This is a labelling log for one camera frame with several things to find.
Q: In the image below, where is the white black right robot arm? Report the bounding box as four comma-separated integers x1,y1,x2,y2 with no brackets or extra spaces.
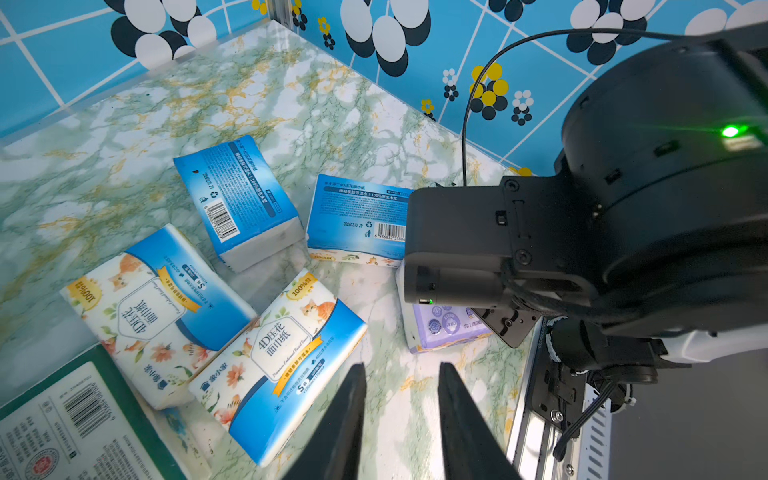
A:
402,23,767,383

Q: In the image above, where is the green white tissue pack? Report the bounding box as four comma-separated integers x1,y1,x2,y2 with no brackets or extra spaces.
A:
1,346,211,479

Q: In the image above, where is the purple tissue pack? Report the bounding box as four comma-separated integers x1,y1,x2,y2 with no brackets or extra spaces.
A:
396,266,492,354

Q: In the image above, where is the aluminium front rail frame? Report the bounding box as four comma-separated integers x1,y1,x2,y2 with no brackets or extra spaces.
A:
503,317,613,480

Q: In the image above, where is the white blue printed tissue pack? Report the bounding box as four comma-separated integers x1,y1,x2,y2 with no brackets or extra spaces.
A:
60,224,256,410

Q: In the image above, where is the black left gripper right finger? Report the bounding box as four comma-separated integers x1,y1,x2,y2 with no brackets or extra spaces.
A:
438,362,521,480

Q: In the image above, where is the colourful small tissue pack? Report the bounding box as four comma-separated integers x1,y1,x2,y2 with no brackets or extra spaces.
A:
188,269,367,467

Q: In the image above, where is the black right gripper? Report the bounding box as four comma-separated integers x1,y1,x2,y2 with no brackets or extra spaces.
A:
404,176,599,348

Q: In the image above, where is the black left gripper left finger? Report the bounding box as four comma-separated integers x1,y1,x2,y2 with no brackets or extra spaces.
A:
283,363,367,480

